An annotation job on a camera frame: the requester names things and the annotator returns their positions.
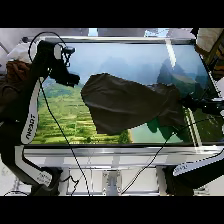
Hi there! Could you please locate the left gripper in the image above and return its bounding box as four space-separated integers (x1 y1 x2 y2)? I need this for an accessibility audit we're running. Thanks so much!
49 63 81 89

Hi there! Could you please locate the dark garment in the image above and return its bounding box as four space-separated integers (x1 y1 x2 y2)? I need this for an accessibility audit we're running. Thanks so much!
80 72 188 136

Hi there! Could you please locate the brown garment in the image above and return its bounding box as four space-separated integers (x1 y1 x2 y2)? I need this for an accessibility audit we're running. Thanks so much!
5 60 33 88

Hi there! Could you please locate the white garment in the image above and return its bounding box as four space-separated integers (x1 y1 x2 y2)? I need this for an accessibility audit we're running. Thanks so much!
6 42 34 65

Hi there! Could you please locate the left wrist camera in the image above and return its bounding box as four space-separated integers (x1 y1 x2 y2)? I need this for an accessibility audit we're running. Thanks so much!
61 45 76 68

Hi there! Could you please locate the silver frame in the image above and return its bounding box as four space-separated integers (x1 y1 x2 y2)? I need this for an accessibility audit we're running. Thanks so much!
21 35 224 197

